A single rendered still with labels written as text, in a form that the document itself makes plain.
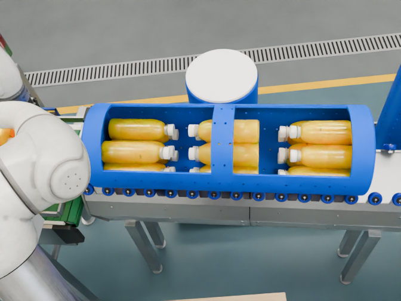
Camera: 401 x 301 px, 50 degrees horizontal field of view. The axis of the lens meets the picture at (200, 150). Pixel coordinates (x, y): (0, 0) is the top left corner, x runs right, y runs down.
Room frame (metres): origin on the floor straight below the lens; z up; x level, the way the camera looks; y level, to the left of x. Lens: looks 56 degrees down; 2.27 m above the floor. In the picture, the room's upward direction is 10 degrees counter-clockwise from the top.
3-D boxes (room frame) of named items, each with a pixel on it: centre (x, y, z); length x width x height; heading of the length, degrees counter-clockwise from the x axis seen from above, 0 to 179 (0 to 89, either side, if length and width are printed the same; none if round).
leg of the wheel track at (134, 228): (0.81, 0.34, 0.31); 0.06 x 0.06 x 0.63; 77
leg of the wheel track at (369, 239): (0.58, -0.61, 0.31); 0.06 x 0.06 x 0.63; 77
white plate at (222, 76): (1.16, -0.13, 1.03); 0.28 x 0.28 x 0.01
